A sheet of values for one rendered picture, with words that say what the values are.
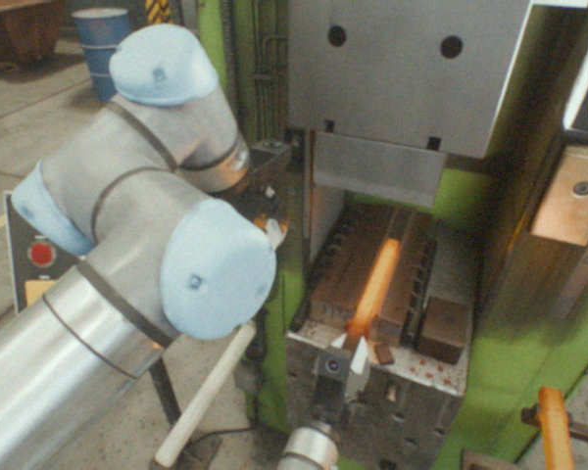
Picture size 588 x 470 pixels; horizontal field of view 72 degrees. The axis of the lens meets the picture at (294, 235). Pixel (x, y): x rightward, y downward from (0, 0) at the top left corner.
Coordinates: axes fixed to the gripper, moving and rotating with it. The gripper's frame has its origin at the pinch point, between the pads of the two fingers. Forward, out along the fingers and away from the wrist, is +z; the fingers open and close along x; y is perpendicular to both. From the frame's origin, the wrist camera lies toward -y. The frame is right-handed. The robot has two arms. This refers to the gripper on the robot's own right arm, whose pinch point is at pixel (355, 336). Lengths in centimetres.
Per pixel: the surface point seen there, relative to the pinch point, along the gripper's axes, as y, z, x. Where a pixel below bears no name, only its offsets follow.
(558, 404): 2.9, 1.7, 34.9
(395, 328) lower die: 4.4, 8.9, 6.4
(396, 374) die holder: 10.9, 3.1, 8.8
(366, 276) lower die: 2.4, 19.6, -2.9
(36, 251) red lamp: -8, -11, -65
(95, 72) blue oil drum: 59, 293, -380
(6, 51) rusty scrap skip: 61, 336, -583
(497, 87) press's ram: -44.7, 7.9, 12.2
